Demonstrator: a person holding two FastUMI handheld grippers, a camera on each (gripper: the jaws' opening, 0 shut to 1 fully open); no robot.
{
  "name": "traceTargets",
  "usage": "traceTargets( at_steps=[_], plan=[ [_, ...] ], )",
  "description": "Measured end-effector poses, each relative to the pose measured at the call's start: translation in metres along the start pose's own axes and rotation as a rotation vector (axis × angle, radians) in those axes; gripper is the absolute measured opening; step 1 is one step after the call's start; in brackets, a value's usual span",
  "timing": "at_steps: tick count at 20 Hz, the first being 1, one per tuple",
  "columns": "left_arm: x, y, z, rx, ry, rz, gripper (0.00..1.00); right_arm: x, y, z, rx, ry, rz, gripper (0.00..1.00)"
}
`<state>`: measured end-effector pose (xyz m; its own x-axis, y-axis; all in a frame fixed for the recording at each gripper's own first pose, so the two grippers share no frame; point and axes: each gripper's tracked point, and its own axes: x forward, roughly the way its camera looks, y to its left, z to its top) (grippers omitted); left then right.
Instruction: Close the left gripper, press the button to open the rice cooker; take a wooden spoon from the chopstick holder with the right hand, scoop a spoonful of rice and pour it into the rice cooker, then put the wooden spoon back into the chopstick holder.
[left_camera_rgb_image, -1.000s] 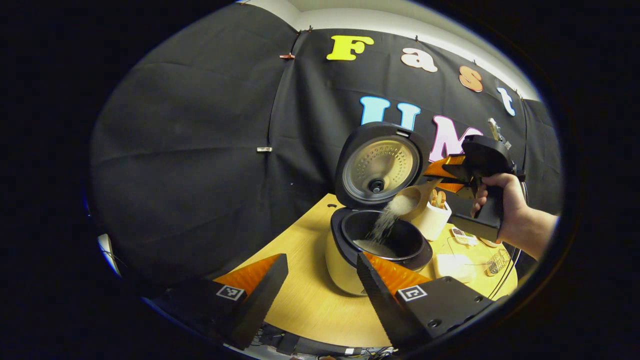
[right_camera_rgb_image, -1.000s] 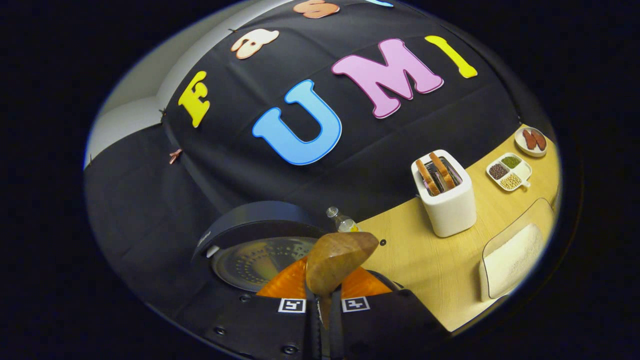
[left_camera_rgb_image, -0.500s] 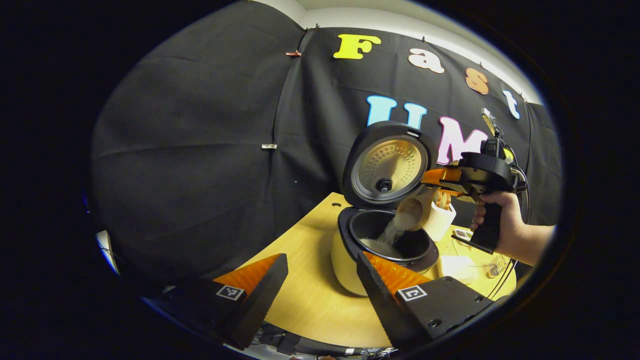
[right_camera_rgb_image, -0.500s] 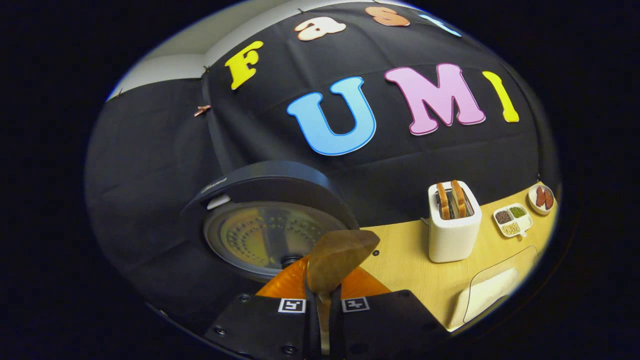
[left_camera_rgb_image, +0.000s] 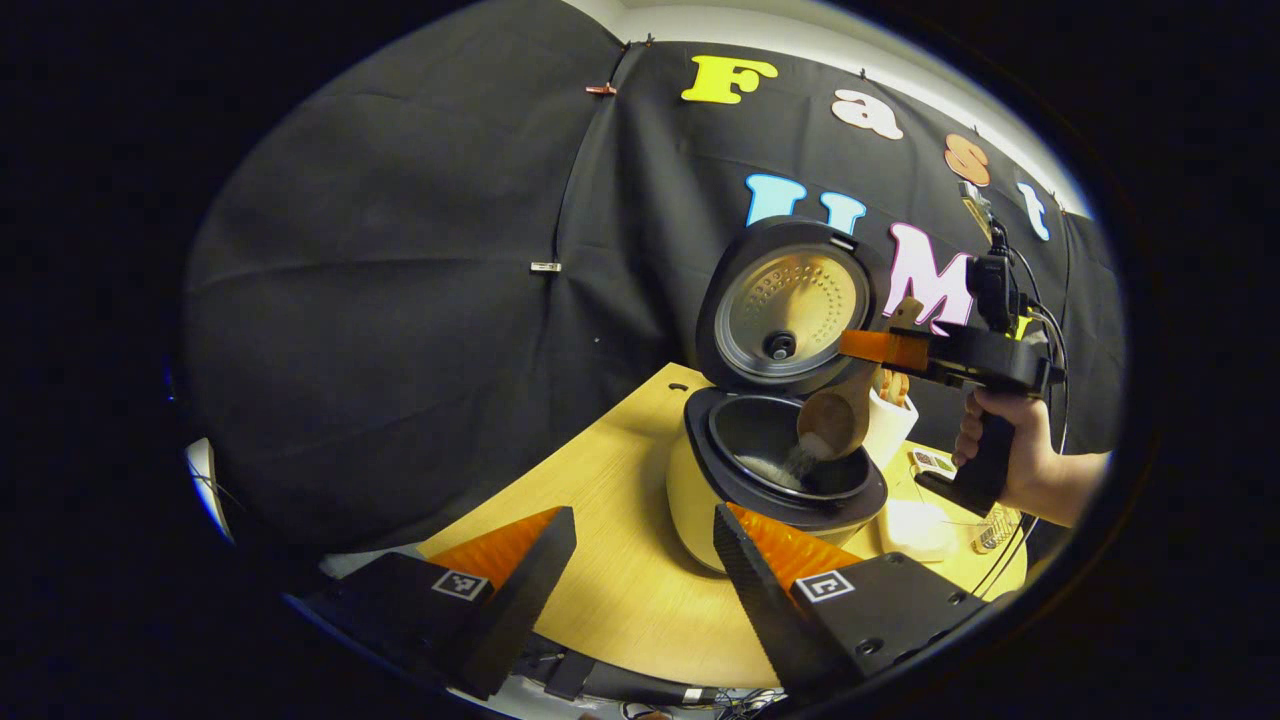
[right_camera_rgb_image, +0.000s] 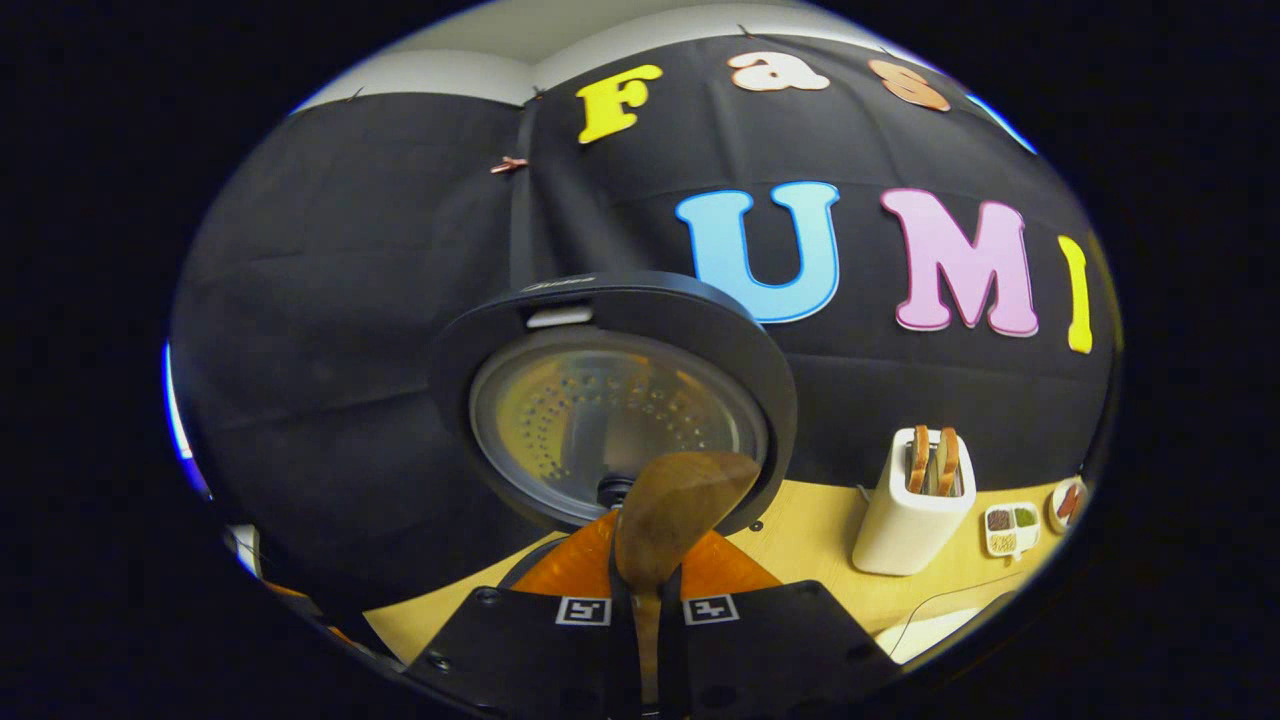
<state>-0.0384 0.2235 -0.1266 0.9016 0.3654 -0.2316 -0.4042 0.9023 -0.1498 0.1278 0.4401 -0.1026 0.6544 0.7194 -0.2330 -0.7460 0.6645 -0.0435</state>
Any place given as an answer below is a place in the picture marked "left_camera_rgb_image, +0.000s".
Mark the black backdrop cloth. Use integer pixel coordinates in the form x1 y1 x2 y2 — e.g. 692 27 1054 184
180 0 1126 561

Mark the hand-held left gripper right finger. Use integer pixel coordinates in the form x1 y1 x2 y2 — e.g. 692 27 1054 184
713 504 991 703

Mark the clear wire chopstick holder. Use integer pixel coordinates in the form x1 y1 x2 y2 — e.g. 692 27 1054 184
968 505 1023 554

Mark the white toaster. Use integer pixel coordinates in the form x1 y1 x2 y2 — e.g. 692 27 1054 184
865 385 920 471

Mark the wooden spoon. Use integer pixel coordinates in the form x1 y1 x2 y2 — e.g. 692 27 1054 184
796 296 926 462

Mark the dark lidded rice cooker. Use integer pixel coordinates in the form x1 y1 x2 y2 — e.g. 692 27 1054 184
667 216 891 574

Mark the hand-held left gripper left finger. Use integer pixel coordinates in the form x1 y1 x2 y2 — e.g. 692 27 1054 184
295 506 579 701

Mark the white rice heap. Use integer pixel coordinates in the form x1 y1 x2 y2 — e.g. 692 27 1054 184
748 440 836 493

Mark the white rice container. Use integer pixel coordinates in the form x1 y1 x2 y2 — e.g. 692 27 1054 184
880 498 959 563

